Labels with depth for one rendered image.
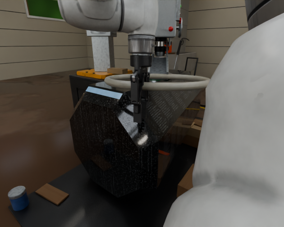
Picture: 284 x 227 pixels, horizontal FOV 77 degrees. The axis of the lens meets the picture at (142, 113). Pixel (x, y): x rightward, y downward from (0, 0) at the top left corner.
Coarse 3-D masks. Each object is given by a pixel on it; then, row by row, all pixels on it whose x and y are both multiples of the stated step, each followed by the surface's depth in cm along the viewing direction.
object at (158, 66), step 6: (168, 42) 155; (168, 48) 143; (156, 60) 129; (162, 60) 129; (156, 66) 121; (162, 66) 121; (168, 66) 110; (150, 72) 110; (156, 72) 113; (162, 72) 113; (168, 72) 103
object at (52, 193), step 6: (42, 186) 140; (48, 186) 140; (36, 192) 135; (42, 192) 134; (48, 192) 134; (54, 192) 134; (60, 192) 134; (48, 198) 129; (54, 198) 129; (60, 198) 129
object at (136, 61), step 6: (132, 60) 59; (138, 60) 57; (144, 60) 57; (150, 60) 59; (132, 66) 60; (138, 66) 58; (144, 66) 58; (150, 66) 60; (138, 72) 58; (144, 72) 62; (144, 78) 63
